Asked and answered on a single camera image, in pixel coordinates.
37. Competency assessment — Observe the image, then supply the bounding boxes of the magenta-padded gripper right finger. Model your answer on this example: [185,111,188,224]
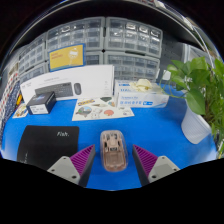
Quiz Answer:
[131,144,181,187]

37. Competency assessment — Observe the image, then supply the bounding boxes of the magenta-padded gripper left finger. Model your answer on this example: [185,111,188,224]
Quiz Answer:
[46,143,97,188]

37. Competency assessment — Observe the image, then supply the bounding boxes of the transparent pink computer mouse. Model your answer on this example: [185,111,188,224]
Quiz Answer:
[100,129,129,173]

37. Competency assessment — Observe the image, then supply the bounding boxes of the black mouse pad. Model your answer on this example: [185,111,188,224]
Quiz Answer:
[17,125,80,171]

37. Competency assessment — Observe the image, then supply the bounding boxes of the green plant in white pot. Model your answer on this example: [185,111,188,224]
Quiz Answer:
[166,56,224,159]

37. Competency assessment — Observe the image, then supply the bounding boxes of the small black cardboard box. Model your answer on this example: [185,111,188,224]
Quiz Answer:
[25,91,58,115]

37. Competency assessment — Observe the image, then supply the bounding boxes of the large cartoon sticker sheet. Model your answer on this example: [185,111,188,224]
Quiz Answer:
[71,95,135,122]

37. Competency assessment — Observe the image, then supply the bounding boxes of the white blue glove box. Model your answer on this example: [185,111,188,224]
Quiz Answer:
[114,79,170,109]

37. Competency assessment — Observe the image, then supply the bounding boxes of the cream disposable glove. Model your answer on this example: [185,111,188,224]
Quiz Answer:
[129,78,153,93]

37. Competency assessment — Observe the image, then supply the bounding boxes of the polka dot fabric bag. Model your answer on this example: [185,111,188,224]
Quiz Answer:
[0,71,21,144]

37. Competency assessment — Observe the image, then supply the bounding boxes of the white keyboard packaging box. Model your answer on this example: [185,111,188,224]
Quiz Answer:
[19,64,115,105]

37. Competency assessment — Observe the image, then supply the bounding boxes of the yellow sign card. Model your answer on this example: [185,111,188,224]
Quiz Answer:
[48,43,87,72]

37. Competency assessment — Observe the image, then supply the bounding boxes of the dark wall shelf unit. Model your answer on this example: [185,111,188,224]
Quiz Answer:
[33,0,214,51]

